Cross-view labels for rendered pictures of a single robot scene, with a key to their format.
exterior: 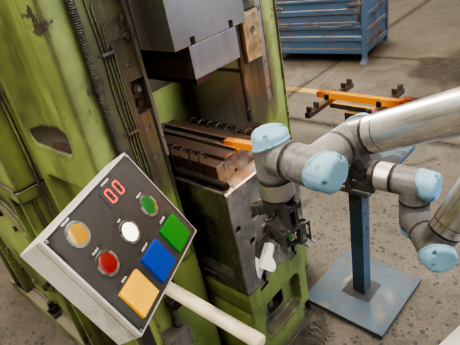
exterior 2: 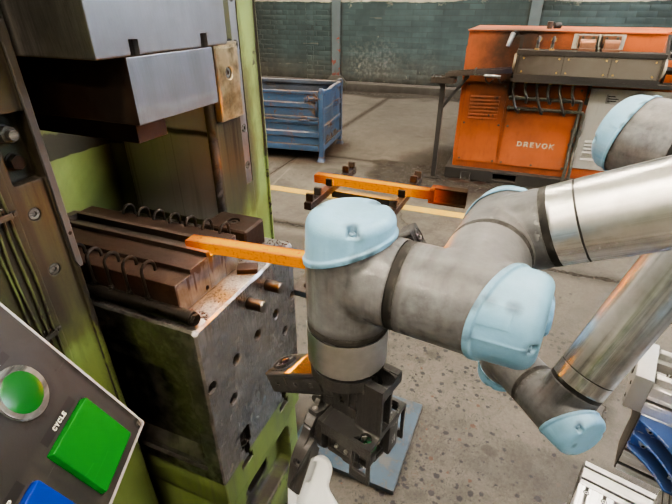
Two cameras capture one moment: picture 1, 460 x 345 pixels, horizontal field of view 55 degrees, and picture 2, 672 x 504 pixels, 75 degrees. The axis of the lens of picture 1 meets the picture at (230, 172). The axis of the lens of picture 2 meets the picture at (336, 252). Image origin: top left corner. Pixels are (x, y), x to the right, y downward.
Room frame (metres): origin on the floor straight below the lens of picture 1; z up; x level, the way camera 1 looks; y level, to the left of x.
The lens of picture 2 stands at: (0.48, 0.06, 1.43)
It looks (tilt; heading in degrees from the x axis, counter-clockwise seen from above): 29 degrees down; 335
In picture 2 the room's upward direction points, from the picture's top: straight up
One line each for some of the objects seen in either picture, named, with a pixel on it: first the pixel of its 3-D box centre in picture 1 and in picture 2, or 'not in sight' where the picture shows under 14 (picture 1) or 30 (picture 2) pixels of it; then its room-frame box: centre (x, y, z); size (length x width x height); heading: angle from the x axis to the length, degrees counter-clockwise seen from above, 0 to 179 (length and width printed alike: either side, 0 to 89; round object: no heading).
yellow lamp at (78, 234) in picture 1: (77, 234); not in sight; (0.73, 0.32, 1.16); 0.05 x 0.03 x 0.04; 133
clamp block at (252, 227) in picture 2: (256, 135); (234, 233); (1.45, -0.12, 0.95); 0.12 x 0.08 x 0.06; 43
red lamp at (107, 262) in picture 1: (107, 263); not in sight; (0.72, 0.28, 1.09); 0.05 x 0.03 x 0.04; 133
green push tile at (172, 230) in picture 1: (174, 233); (90, 445); (0.89, 0.17, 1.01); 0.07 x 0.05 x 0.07; 158
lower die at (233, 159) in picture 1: (193, 147); (130, 251); (1.44, 0.11, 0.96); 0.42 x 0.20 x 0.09; 43
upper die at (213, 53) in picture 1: (169, 49); (84, 76); (1.44, 0.11, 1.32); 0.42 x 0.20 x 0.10; 43
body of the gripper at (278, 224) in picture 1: (283, 218); (352, 404); (0.76, -0.09, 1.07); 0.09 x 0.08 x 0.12; 29
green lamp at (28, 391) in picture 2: (148, 205); (22, 392); (0.90, 0.21, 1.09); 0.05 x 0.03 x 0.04; 133
